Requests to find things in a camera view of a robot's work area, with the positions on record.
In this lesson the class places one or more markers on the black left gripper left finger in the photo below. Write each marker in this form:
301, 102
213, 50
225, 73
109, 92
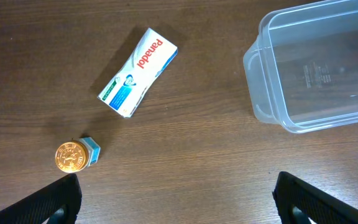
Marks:
59, 202

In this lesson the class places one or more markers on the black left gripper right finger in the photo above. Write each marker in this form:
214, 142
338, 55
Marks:
299, 202

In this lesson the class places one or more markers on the gold lid balm jar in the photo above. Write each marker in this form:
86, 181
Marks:
76, 155

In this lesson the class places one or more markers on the white Panadol medicine box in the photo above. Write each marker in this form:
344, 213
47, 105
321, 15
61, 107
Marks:
148, 60

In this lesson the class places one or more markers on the clear plastic container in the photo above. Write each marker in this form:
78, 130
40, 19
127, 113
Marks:
302, 69

